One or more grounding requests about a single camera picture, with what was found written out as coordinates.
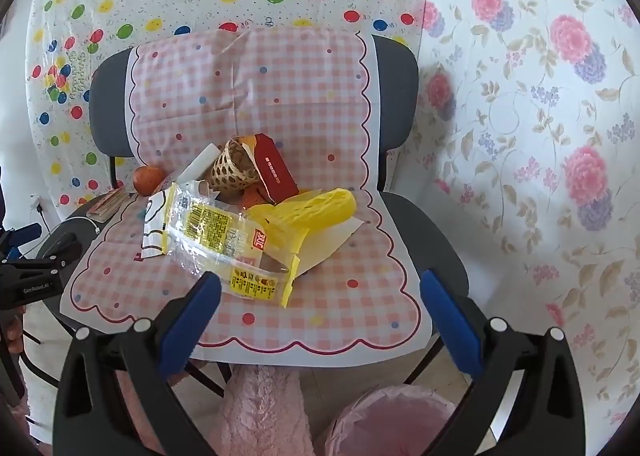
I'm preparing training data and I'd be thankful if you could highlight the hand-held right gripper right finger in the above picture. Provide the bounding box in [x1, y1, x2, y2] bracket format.
[419, 268, 586, 456]

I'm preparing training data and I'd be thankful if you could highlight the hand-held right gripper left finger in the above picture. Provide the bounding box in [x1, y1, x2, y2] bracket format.
[52, 271, 223, 456]

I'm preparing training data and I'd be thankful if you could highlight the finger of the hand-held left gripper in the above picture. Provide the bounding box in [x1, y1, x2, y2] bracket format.
[5, 233, 83, 271]
[0, 222, 43, 264]

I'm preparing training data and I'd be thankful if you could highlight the clear yellow plastic wrapper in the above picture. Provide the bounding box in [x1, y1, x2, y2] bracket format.
[160, 181, 301, 309]

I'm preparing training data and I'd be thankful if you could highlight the white paper packet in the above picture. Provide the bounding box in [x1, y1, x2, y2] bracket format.
[137, 191, 173, 261]

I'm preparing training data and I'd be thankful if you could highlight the white paper card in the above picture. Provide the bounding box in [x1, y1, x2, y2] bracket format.
[295, 216, 366, 277]

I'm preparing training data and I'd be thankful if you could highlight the pink lined trash bin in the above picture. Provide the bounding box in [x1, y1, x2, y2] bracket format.
[325, 384, 458, 456]

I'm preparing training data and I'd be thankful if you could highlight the white paper tube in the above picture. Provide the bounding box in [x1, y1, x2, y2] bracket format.
[175, 143, 221, 184]

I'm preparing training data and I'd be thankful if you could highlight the woven bamboo basket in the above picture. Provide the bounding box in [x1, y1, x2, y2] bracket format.
[210, 136, 263, 193]

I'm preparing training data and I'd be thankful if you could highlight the red cardboard box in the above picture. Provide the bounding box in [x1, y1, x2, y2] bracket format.
[242, 133, 301, 204]

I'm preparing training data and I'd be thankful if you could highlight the person's left hand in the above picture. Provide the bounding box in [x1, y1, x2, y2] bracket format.
[0, 312, 25, 358]

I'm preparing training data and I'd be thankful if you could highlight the orange cover notebook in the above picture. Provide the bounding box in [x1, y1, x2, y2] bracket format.
[86, 186, 132, 223]

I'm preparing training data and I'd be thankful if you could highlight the red apple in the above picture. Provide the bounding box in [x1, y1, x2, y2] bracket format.
[132, 165, 165, 197]

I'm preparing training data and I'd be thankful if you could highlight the grey padded chair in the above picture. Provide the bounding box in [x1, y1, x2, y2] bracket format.
[45, 28, 471, 397]

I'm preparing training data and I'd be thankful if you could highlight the pink checked paper mat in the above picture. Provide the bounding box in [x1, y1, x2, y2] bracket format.
[59, 28, 433, 364]

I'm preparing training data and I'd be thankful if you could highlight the white charging cable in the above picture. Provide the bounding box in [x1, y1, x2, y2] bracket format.
[60, 217, 101, 239]

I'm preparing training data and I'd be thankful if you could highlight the floral print wall cloth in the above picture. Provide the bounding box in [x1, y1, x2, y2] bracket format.
[385, 0, 640, 437]

